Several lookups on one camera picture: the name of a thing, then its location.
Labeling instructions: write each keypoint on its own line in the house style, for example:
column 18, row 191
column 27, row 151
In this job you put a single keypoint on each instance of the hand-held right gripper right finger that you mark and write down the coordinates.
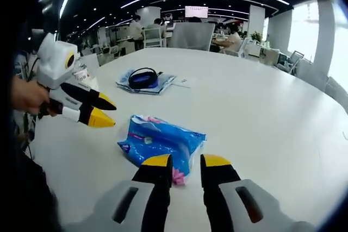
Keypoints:
column 244, row 204

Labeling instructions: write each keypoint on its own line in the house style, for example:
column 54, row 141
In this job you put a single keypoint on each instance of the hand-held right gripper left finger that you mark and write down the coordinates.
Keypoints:
column 127, row 204

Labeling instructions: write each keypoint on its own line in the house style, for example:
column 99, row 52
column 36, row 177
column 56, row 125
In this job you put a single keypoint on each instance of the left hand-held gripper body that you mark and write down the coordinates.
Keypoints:
column 54, row 63

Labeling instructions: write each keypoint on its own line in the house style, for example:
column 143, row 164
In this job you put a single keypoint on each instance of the clear plastic water bottle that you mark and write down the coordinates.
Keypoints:
column 83, row 75

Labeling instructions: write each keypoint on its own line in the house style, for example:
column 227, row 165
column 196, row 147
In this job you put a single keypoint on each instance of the blue round pad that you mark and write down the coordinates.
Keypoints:
column 144, row 80

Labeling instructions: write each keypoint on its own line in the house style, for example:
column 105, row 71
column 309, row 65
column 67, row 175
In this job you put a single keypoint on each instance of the blue tissue pack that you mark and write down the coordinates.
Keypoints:
column 163, row 139

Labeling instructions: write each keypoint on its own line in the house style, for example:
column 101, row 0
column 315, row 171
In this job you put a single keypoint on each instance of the blue plastic pouch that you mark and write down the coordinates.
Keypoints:
column 166, row 81

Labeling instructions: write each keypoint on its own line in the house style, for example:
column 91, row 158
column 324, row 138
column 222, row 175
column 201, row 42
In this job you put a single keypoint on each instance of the person's left hand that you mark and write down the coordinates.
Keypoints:
column 27, row 97

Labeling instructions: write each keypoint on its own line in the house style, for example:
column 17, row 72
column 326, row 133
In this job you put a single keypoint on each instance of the white office chair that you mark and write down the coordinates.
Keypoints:
column 153, row 37

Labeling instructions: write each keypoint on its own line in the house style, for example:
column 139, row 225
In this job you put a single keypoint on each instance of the white paper strip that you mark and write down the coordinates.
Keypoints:
column 185, row 82

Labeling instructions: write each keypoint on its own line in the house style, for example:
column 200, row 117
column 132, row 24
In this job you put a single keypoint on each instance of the person's dark clothing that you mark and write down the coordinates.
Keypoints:
column 30, row 202

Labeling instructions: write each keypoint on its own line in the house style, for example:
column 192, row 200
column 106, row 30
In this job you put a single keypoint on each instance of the grey mesh chair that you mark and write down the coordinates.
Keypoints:
column 190, row 36

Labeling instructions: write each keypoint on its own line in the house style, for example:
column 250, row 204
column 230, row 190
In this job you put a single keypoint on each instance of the grey office chair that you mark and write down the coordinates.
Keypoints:
column 292, row 62

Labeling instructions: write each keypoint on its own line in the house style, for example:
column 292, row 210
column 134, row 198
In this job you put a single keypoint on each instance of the green potted plant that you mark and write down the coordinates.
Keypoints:
column 256, row 37

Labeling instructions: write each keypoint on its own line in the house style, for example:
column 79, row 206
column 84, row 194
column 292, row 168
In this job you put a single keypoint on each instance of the large window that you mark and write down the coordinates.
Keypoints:
column 341, row 47
column 303, row 31

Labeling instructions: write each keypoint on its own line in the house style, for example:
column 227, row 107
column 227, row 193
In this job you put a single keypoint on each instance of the large wall display screen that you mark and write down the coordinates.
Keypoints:
column 196, row 11

